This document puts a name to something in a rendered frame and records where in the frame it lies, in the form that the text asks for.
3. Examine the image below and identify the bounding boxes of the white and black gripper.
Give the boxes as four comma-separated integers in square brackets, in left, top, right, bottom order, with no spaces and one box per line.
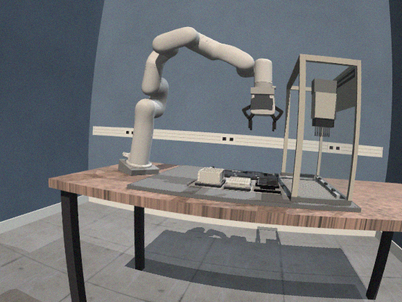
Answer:
[242,95,283,131]

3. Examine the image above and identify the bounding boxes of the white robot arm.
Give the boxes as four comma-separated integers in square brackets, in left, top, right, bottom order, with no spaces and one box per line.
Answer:
[123,27,276,168]

